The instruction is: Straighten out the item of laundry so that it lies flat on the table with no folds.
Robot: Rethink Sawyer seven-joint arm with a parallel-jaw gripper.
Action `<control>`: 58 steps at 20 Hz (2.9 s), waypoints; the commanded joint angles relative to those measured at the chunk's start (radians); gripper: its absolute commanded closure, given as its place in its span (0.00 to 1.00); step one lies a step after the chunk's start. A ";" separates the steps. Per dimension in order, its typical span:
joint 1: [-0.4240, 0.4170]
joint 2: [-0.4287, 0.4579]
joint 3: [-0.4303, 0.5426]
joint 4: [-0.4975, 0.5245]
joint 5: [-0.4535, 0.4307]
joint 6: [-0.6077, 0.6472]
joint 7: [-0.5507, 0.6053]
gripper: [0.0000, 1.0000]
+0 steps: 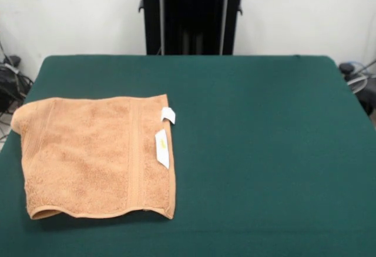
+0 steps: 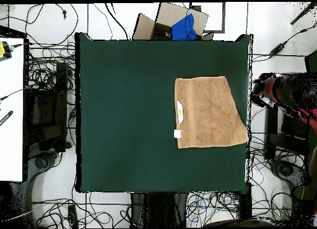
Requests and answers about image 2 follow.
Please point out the tan terry towel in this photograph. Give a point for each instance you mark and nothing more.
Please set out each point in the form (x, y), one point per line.
(208, 115)

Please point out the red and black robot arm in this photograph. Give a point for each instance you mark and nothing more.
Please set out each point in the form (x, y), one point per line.
(297, 92)

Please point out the black power adapter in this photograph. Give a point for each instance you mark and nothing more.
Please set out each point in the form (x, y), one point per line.
(277, 48)

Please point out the black round base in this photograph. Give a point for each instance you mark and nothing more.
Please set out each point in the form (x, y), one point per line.
(287, 170)

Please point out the black slanted bar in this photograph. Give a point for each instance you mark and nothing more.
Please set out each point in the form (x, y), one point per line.
(303, 13)

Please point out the blue cloth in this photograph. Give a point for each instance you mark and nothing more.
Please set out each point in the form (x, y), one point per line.
(184, 28)

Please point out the brown cardboard box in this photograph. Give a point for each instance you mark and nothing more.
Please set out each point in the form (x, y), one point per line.
(168, 16)

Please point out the dark green table cloth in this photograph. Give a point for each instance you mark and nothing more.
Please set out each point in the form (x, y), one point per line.
(111, 90)

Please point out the black computer tower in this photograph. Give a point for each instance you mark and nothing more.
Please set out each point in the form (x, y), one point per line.
(47, 107)

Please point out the white desk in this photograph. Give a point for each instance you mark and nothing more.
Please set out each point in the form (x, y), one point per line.
(11, 115)

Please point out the yellow and black tool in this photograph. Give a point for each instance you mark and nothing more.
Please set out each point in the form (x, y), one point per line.
(2, 49)

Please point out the black upright post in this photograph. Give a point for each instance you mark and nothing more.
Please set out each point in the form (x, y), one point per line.
(271, 132)

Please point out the black square frame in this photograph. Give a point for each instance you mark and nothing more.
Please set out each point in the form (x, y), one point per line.
(223, 18)

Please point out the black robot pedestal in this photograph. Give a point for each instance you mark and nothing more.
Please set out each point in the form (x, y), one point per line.
(158, 209)

